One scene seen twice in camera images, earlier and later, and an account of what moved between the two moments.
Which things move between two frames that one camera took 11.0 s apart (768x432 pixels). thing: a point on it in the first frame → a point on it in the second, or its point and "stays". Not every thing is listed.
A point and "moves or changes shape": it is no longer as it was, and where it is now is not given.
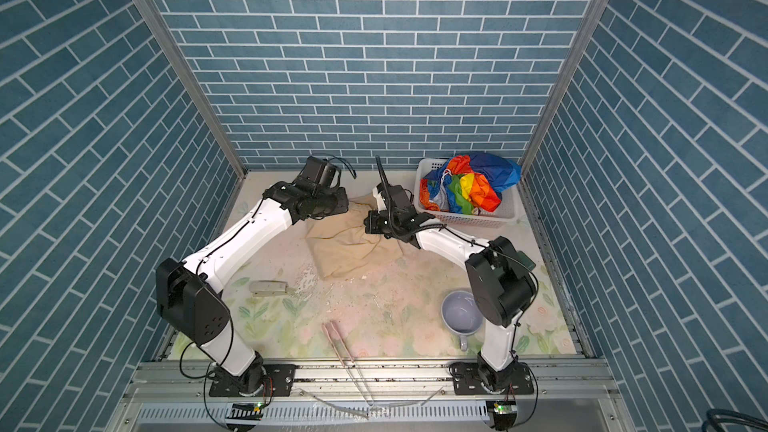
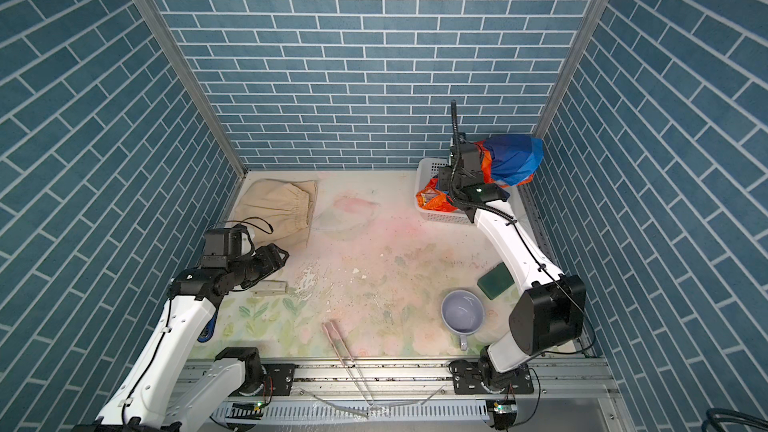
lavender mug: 462,315 stays
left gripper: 341,202 → 271,260
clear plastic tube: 269,287 stays
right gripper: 372,224 → 442,180
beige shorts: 341,246 moves or changes shape
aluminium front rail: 189,381 stays
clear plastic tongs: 325,329 stays
